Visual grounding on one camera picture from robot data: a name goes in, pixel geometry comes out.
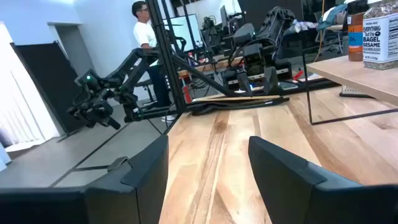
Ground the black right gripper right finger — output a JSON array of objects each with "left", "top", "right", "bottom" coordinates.
[{"left": 248, "top": 135, "right": 398, "bottom": 224}]

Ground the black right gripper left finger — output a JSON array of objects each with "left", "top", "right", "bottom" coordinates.
[{"left": 0, "top": 134, "right": 170, "bottom": 224}]

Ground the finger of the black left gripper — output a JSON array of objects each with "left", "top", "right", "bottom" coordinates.
[
  {"left": 236, "top": 70, "right": 254, "bottom": 96},
  {"left": 263, "top": 65, "right": 282, "bottom": 96}
]

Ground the black lid orange label jar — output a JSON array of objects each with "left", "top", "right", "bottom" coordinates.
[{"left": 346, "top": 0, "right": 370, "bottom": 62}]

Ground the white lid bagel seasoning jar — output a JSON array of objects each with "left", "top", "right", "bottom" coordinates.
[{"left": 362, "top": 0, "right": 398, "bottom": 70}]

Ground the wooden background desk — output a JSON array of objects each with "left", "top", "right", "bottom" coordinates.
[{"left": 177, "top": 55, "right": 249, "bottom": 79}]

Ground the dark computer monitor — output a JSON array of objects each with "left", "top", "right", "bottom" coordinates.
[{"left": 219, "top": 4, "right": 230, "bottom": 29}]

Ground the teal cloth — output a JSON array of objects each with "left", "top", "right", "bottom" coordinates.
[{"left": 316, "top": 2, "right": 349, "bottom": 32}]

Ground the person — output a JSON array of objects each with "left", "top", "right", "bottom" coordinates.
[{"left": 131, "top": 0, "right": 177, "bottom": 123}]

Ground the black panel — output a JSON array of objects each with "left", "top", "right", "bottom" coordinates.
[{"left": 10, "top": 41, "right": 88, "bottom": 135}]

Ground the black aluminium frame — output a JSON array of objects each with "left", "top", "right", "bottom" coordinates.
[{"left": 124, "top": 0, "right": 340, "bottom": 124}]

